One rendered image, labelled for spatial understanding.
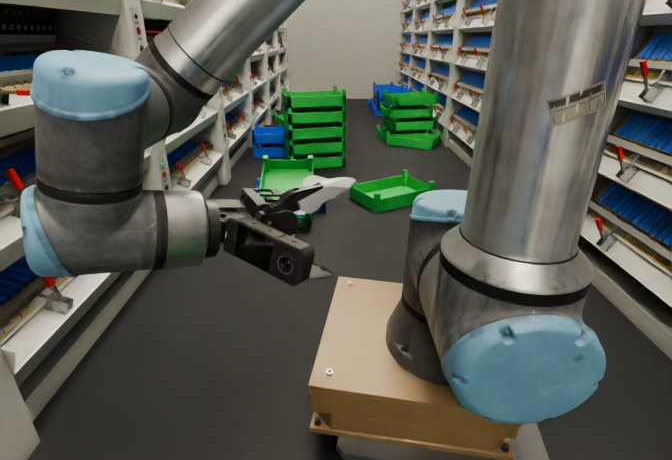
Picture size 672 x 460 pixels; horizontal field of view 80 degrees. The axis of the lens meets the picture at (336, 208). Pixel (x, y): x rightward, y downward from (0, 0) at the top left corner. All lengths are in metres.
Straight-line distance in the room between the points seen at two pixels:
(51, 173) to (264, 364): 0.63
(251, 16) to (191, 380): 0.71
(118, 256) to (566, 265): 0.43
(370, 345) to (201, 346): 0.43
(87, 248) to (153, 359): 0.59
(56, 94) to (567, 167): 0.43
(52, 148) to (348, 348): 0.51
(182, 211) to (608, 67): 0.41
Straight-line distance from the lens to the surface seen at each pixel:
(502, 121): 0.38
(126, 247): 0.46
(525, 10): 0.38
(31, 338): 0.91
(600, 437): 0.93
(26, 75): 0.94
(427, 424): 0.69
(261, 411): 0.85
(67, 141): 0.41
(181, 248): 0.47
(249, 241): 0.47
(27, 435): 0.92
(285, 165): 1.66
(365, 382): 0.67
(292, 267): 0.44
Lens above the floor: 0.64
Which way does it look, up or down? 23 degrees down
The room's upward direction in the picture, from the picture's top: straight up
